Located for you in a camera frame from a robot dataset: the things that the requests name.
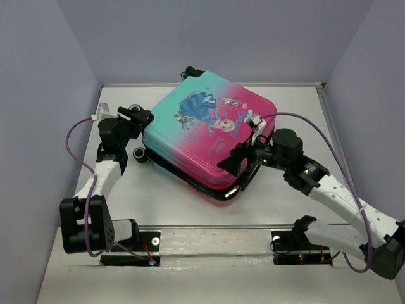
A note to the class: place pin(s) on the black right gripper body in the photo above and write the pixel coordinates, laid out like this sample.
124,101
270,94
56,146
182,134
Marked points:
264,155

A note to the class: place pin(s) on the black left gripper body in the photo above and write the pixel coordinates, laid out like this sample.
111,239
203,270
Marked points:
129,130

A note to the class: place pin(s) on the pink teal kids suitcase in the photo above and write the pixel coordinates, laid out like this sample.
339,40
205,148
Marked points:
196,126

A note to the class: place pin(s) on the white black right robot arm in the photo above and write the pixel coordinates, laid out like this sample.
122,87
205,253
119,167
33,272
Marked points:
377,238

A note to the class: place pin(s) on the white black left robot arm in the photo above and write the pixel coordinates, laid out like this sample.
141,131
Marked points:
86,223

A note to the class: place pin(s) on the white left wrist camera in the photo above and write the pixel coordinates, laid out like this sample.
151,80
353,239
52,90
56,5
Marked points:
103,111

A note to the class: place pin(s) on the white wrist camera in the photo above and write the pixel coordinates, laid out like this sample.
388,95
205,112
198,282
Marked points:
257,124
103,111

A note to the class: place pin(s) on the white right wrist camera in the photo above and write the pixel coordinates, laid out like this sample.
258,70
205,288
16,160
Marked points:
257,124

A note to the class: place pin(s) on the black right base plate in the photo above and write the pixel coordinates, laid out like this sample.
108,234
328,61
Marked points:
292,248

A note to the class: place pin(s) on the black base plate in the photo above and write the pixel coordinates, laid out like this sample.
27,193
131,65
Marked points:
144,253
292,248

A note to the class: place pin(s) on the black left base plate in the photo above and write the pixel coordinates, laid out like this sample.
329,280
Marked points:
144,253

